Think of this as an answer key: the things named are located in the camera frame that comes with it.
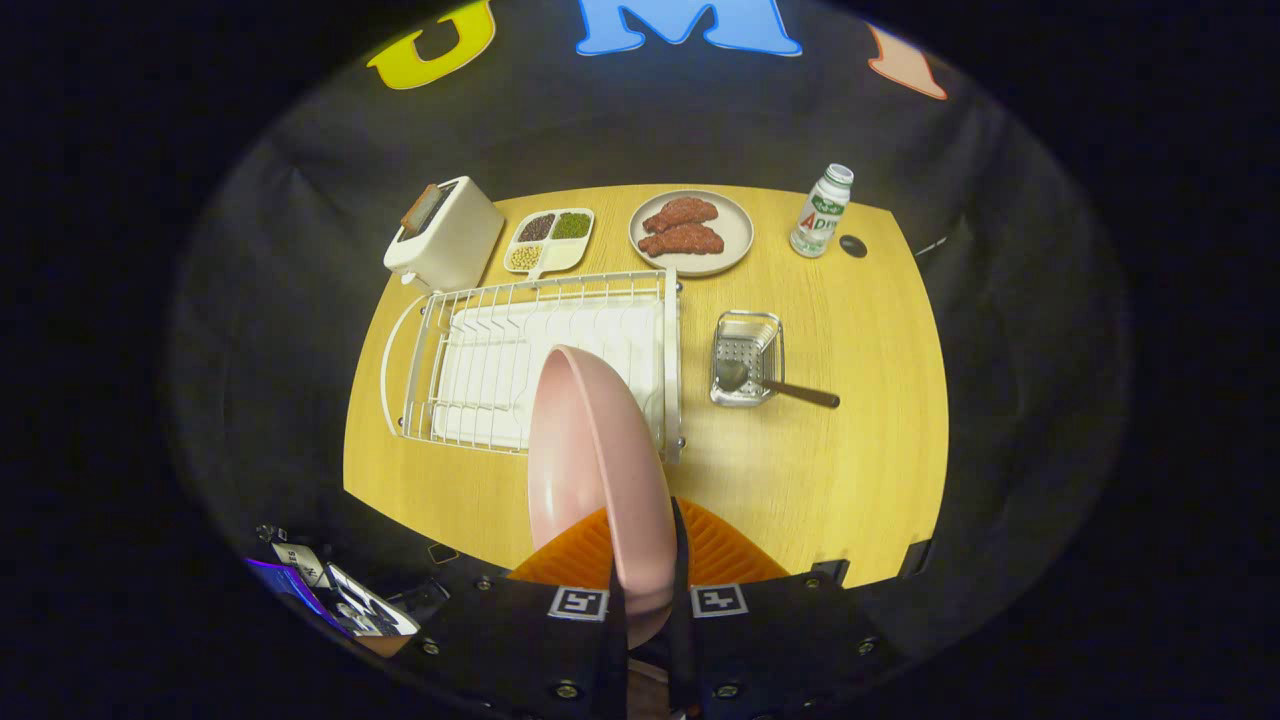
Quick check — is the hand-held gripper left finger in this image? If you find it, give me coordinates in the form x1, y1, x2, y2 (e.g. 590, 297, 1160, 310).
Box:
395, 505, 631, 720

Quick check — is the white divided dish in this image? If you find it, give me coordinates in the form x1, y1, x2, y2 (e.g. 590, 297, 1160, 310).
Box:
503, 207, 596, 280

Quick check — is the white ribbed drain tray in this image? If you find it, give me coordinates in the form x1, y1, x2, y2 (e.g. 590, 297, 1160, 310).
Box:
432, 298, 666, 451

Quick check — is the brown meat piece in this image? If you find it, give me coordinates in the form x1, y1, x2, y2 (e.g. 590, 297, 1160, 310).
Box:
638, 224, 726, 258
642, 197, 720, 234

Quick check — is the metal spoon with dark handle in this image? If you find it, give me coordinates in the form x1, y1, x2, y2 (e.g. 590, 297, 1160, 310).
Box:
715, 358, 842, 410

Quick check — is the perforated metal basket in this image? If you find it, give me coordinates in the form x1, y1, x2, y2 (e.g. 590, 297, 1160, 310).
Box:
709, 311, 785, 408

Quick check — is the toasted bread slice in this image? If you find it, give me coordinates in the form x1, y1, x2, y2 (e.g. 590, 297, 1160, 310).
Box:
401, 183, 444, 233

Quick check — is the white bottle with green label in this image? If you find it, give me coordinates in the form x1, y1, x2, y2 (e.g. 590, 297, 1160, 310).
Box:
789, 164, 855, 259

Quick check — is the black and white printed sheet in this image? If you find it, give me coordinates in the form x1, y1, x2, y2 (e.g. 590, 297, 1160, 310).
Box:
272, 543, 421, 638

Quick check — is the white toaster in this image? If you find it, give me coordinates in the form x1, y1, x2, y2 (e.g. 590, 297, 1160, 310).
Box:
383, 176, 506, 294

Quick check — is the pink plate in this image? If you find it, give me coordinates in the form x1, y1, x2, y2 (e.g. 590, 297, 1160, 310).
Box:
527, 345, 679, 649

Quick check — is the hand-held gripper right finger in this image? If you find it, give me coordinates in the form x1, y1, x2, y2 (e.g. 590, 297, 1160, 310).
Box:
668, 497, 906, 720

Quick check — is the white wire dish rack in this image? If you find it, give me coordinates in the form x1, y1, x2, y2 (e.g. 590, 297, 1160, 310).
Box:
380, 266, 685, 466

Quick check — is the beige round dish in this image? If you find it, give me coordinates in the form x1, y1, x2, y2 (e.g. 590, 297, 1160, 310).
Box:
628, 190, 755, 278

